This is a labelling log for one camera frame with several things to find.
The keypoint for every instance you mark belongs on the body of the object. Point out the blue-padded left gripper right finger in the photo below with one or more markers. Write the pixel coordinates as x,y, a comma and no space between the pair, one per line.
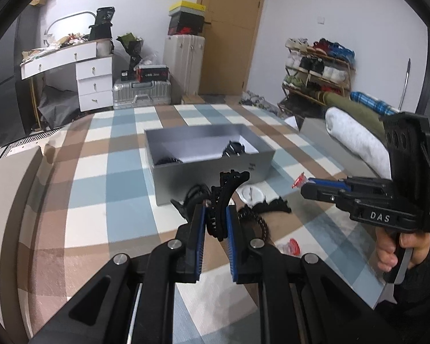
301,299

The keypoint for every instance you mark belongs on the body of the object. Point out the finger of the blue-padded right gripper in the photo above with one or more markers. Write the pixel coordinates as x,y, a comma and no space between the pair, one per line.
331,182
321,192

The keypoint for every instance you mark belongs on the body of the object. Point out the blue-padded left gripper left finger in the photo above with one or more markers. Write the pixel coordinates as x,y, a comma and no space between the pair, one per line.
131,300

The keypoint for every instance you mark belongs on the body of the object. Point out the long black hair claw clip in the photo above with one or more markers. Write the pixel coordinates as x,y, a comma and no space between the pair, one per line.
216,211

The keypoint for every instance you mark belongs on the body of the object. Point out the small red hair clip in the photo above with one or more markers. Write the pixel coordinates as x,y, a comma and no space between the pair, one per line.
300,181

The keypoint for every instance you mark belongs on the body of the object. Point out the black round claw hair clip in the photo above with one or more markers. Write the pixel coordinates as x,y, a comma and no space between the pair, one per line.
195,196

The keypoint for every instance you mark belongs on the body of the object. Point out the person's right hand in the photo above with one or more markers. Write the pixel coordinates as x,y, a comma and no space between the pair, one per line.
385,248

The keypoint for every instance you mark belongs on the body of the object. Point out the black scrunchie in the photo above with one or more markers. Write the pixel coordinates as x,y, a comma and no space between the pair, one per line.
276,205

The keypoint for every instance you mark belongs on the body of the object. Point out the white rolled pillow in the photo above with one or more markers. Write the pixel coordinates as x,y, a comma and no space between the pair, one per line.
359,140

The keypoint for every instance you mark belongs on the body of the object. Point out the red and clear hair clip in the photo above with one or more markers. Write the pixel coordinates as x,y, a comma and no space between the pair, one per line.
290,247

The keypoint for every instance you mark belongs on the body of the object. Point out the white round pin badge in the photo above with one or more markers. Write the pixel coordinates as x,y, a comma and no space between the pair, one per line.
251,195

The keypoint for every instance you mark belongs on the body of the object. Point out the green rolled blanket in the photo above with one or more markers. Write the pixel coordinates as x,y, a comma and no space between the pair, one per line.
360,113

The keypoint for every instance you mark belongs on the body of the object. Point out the black claw clip in box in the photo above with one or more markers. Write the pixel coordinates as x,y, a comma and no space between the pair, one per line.
234,148

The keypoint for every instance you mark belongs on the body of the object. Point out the blue plaid blanket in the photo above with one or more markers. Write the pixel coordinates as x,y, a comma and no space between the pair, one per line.
378,106

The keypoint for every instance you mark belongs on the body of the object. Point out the checkered bed blanket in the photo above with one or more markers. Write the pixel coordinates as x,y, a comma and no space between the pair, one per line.
93,198

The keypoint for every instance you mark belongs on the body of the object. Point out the shoe rack with shoes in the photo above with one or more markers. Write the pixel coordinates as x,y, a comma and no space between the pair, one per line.
313,69

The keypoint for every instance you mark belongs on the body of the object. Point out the grey open cardboard box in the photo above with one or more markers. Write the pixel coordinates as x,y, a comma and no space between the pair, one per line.
181,157

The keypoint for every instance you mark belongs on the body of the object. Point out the silver suitcase lying flat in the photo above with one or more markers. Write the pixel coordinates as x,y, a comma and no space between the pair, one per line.
133,94

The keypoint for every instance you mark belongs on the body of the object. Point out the white upright suitcase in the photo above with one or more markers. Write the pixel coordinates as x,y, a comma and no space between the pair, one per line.
183,55

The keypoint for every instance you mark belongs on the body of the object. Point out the wooden door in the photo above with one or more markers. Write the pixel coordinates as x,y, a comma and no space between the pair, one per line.
230,30

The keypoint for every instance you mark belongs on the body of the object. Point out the black red box on suitcase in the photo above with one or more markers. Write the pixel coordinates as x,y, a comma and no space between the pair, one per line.
152,73

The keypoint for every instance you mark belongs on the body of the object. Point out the stacked shoe boxes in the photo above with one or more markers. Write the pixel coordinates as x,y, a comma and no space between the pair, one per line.
186,18

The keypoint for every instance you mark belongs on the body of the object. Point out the black refrigerator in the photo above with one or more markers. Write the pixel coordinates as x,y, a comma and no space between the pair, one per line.
16,111

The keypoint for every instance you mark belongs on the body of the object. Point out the flower bouquet dark wrapping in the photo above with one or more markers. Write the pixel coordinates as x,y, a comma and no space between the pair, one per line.
132,46

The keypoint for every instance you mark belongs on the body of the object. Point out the white desk with drawers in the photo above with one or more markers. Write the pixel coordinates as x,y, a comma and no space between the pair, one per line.
93,71

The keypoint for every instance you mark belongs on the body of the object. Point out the black bag on desk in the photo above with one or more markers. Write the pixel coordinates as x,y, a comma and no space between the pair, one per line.
102,28

